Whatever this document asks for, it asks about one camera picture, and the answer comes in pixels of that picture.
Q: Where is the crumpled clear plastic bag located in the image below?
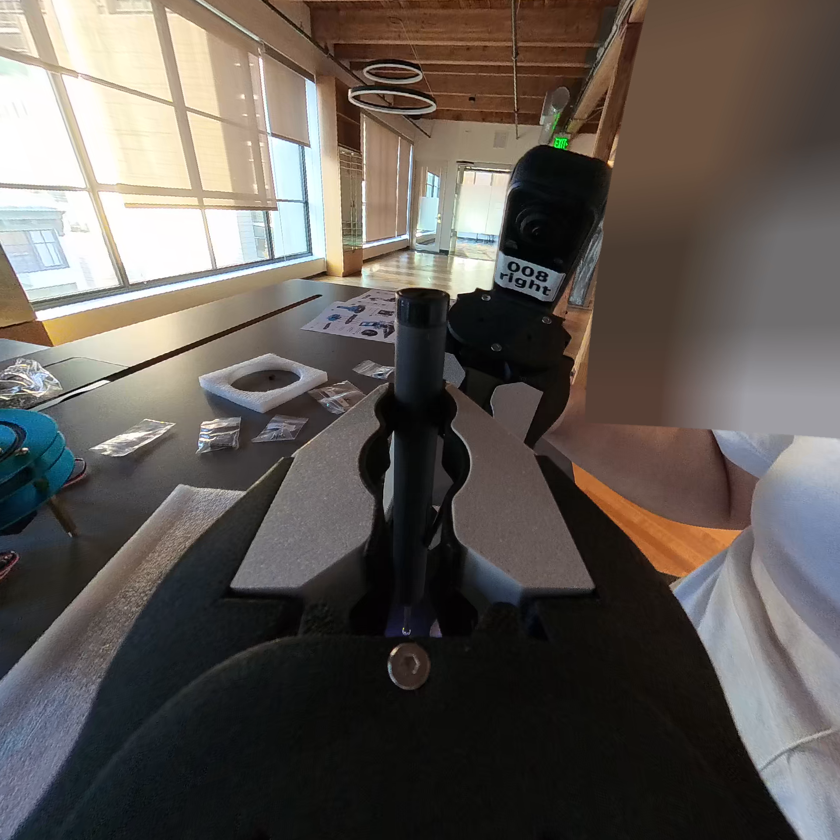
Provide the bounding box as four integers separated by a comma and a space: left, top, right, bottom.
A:
0, 359, 63, 400

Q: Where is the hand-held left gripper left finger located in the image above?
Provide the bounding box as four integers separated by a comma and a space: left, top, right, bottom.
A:
230, 384, 396, 611

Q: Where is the white foam sheet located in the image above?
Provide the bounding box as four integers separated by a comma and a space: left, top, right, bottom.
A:
0, 484, 247, 840

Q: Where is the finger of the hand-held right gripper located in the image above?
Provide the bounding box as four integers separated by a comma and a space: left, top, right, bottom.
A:
441, 353, 490, 416
489, 382, 544, 448

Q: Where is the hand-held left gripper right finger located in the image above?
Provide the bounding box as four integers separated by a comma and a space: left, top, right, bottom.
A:
433, 384, 597, 603

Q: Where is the small black ring ceiling light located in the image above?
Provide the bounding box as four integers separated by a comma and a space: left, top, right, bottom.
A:
363, 60, 424, 85

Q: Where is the printed instruction sheet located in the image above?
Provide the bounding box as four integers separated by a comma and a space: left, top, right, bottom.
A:
301, 287, 454, 343

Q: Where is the large black ring ceiling light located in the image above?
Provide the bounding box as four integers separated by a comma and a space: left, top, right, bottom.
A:
348, 85, 437, 116

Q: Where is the beige roller window blind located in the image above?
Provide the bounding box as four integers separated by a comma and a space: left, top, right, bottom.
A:
262, 56, 311, 147

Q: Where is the wooden box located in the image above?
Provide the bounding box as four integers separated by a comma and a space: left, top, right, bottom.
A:
0, 248, 55, 347

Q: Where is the person's right forearm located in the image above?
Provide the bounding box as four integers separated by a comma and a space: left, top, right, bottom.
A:
543, 420, 757, 529

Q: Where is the white foam square with hole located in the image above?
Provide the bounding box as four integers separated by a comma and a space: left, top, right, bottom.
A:
199, 353, 328, 413

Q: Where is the black desk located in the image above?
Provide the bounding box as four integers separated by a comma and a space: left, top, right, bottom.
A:
0, 279, 575, 680

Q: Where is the silver ventilation duct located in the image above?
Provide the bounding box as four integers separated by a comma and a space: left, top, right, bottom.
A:
541, 87, 572, 142

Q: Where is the person's white shirt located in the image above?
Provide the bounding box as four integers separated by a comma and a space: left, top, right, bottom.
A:
669, 430, 840, 840

